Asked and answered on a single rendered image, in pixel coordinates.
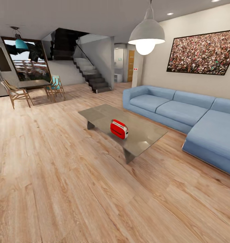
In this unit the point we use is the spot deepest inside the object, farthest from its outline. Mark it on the stairs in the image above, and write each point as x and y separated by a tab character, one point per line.
63	45

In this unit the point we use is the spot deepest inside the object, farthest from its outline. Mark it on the picture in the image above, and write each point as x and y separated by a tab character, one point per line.
207	53

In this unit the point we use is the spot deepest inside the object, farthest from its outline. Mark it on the coffee table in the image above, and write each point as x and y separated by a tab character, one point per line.
141	134

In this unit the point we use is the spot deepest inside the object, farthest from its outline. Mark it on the fridge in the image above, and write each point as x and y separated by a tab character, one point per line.
7	71

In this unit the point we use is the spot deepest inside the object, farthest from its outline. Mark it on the door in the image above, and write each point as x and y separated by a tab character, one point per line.
130	66

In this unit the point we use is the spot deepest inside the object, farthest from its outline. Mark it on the radio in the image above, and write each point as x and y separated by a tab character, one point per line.
119	129

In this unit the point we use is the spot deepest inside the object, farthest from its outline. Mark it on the fixed window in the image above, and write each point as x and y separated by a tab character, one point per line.
29	64

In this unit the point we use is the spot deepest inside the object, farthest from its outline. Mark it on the sofa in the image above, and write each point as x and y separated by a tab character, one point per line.
205	120

